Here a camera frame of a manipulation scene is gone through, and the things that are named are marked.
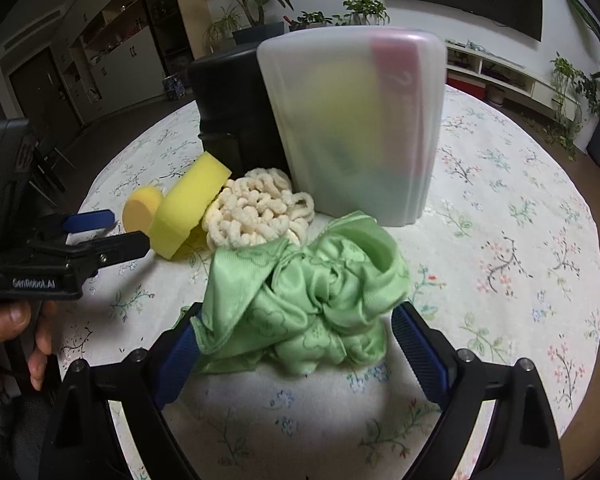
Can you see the green cloth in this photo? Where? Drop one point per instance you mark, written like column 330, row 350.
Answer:
column 300, row 300

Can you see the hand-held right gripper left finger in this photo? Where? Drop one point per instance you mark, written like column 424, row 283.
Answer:
column 177, row 365

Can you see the oblong yellow sponge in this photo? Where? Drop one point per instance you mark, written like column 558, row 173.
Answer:
column 185, row 205

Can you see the translucent white plastic container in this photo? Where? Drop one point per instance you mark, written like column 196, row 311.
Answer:
column 340, row 160

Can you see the plant in ribbed grey pot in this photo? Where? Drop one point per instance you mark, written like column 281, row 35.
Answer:
column 310, row 19

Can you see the small blue toy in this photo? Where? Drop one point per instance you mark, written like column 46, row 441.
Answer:
column 173, row 87

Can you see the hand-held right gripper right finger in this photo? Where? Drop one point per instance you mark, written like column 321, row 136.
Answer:
column 420, row 352

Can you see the white television cabinet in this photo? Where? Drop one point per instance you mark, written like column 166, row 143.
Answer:
column 520, row 77

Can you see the white wall cabinet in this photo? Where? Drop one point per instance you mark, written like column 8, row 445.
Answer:
column 115, row 55

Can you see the black plastic container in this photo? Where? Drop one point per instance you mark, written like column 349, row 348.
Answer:
column 230, row 105

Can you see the dark display cabinet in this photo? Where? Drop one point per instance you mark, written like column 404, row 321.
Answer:
column 165, row 15

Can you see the trailing green plant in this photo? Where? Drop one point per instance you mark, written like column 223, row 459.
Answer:
column 362, row 10

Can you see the trailing plant in white pot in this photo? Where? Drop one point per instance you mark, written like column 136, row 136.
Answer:
column 562, row 90

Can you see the dark chair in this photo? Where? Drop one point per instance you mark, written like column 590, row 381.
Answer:
column 50, row 170

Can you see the round yellow sponge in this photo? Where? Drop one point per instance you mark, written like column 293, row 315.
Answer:
column 137, row 210

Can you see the thin-leaved plant on stand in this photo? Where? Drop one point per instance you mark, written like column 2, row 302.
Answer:
column 222, row 27

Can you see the red storage box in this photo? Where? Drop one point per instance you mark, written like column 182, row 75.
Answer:
column 462, row 86

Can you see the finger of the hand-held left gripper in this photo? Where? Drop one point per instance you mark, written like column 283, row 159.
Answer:
column 92, row 219
column 120, row 247

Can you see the small white pot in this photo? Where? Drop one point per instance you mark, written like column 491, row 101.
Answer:
column 496, row 95

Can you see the person's left hand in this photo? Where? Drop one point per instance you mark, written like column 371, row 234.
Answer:
column 10, row 317

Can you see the cream chunky knit pad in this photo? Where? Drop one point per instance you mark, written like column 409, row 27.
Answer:
column 250, row 210

